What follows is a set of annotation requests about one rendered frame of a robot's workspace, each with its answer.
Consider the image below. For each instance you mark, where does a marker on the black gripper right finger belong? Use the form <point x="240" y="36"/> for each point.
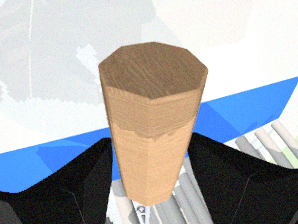
<point x="241" y="189"/>

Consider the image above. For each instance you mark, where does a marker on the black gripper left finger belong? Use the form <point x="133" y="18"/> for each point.
<point x="76" y="194"/>

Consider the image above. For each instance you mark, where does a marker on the blue flat strip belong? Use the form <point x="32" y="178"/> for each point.
<point x="223" y="119"/>

